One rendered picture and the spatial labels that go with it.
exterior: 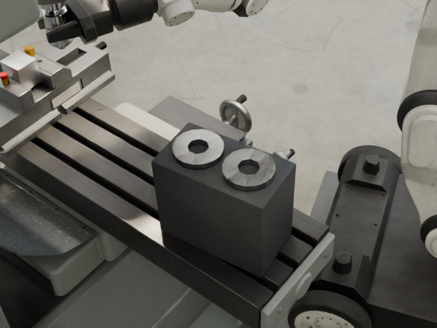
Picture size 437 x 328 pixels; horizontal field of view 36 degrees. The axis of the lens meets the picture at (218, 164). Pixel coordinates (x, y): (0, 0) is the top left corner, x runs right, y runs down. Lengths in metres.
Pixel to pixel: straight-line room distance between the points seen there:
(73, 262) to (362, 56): 2.23
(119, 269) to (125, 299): 0.13
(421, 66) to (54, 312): 0.90
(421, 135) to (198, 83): 1.87
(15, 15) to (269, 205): 0.49
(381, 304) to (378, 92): 1.64
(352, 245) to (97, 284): 0.64
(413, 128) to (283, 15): 2.28
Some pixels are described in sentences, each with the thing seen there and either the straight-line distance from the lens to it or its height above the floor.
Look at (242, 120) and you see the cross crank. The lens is 1.95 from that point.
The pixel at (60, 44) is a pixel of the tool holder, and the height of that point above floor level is 1.21.
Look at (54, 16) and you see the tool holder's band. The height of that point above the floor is 1.27.
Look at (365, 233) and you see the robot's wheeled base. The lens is 1.75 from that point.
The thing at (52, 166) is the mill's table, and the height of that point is 0.94.
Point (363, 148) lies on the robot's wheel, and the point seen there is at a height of 0.59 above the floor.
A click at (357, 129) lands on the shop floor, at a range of 2.92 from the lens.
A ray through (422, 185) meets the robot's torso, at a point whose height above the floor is 0.82.
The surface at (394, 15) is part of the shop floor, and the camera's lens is 3.68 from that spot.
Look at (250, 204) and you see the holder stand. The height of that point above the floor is 1.13.
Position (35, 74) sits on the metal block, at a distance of 1.52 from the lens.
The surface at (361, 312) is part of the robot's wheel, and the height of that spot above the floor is 0.57.
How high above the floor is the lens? 1.92
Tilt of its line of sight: 45 degrees down
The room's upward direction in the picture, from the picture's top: 3 degrees counter-clockwise
